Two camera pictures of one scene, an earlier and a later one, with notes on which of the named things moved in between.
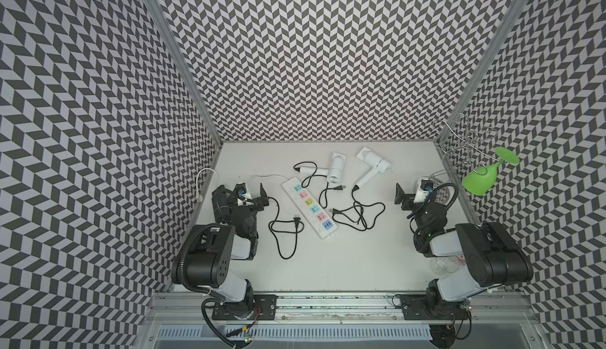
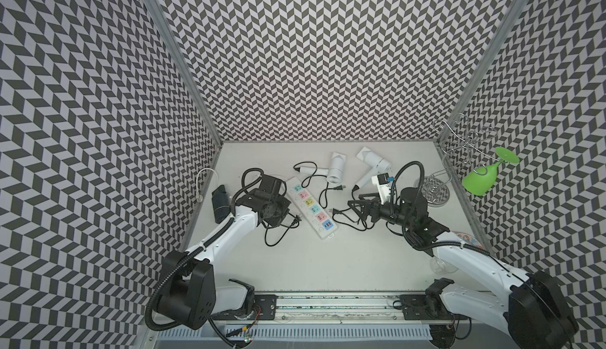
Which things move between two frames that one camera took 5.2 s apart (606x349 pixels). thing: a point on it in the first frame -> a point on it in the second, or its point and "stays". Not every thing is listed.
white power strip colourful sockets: [304, 199] stays
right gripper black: [408, 198] -> [375, 204]
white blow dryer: [334, 173] stays
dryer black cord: [336, 212] stays
